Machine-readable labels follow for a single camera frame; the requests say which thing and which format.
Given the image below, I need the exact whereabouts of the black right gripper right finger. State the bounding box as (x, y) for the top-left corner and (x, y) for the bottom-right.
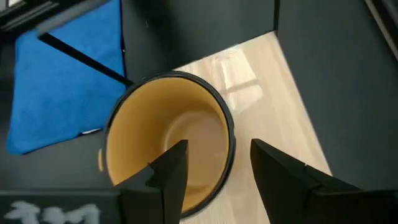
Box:
(249, 138), (398, 224)

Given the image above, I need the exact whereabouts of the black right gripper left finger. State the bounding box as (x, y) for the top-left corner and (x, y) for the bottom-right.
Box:
(0, 139), (190, 224)

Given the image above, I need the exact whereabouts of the orange enamel mug black rim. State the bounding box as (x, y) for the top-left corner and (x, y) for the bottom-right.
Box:
(98, 70), (236, 218)

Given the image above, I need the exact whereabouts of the blue cloth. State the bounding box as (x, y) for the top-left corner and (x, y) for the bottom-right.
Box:
(6, 0), (127, 156)

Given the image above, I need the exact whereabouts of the black aluminium rig frame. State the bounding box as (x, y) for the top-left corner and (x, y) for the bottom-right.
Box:
(0, 0), (398, 62)

